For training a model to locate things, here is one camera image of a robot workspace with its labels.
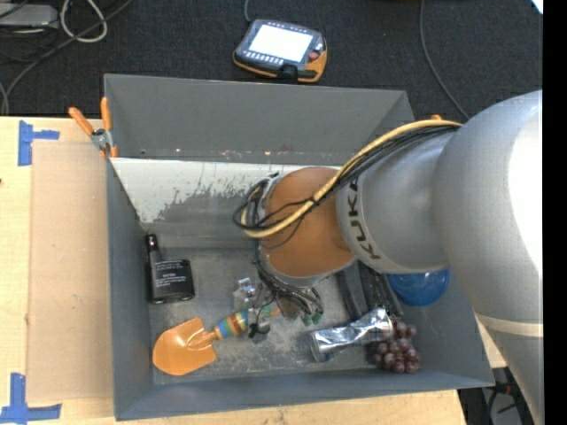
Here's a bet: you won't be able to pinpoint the grey metal bin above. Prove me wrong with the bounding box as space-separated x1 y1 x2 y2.
102 73 496 422

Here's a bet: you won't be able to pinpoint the purple toy grapes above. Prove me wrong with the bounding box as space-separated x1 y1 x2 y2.
364 320 423 375

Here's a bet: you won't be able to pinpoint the brown cardboard board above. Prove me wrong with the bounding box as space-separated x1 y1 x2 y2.
25 141 114 409

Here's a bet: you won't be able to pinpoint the crushed silver can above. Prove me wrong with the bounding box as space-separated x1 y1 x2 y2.
308 307 395 364

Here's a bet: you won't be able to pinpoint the blue ball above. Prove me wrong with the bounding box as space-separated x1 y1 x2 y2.
385 268 451 307

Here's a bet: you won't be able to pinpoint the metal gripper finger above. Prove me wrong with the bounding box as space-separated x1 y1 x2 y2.
247 307 273 343
233 276 259 312

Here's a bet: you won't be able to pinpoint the orange toy shovel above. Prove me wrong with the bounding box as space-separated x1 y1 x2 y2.
151 308 252 377

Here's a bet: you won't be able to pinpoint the dark flat block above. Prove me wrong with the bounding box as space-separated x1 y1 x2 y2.
334 263 371 323

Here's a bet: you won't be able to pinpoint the black spray bottle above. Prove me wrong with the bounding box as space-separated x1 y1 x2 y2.
144 232 197 305

